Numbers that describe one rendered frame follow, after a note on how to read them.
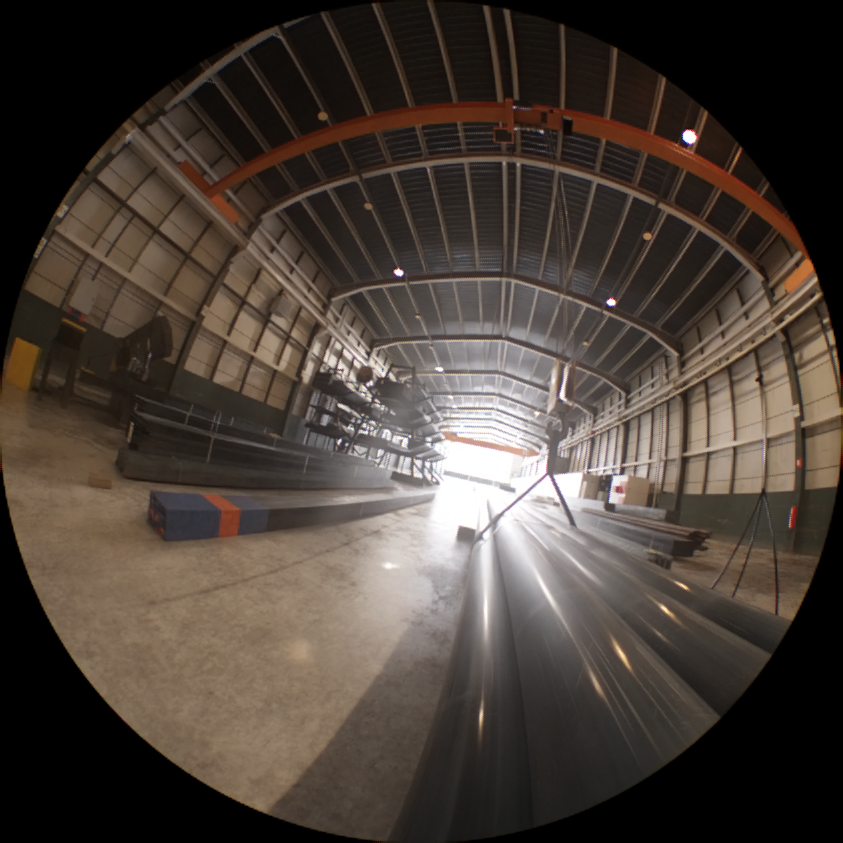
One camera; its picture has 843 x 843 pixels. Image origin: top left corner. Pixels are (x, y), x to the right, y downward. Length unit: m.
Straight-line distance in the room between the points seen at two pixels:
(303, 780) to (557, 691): 0.55
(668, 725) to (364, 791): 0.59
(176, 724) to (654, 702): 0.77
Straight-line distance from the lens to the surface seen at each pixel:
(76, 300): 8.90
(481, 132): 9.91
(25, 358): 4.95
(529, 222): 11.62
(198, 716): 0.80
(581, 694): 0.28
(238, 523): 1.72
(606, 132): 5.86
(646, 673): 0.29
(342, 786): 0.73
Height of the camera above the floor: 0.67
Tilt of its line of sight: 9 degrees up
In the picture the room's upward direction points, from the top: 14 degrees clockwise
